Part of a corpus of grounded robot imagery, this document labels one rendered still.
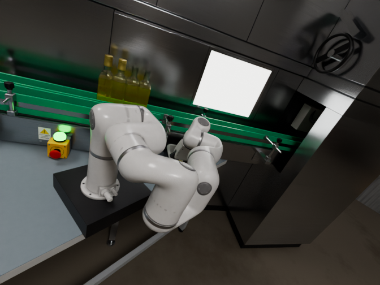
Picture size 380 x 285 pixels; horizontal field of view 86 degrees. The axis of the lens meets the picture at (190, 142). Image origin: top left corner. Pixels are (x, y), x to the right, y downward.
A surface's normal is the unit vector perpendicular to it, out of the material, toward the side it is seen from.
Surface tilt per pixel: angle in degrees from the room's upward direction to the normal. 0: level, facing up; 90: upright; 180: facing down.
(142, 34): 90
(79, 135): 90
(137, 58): 90
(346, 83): 90
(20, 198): 0
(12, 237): 0
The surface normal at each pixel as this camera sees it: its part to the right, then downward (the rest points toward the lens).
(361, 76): -0.93, -0.15
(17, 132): 0.21, 0.55
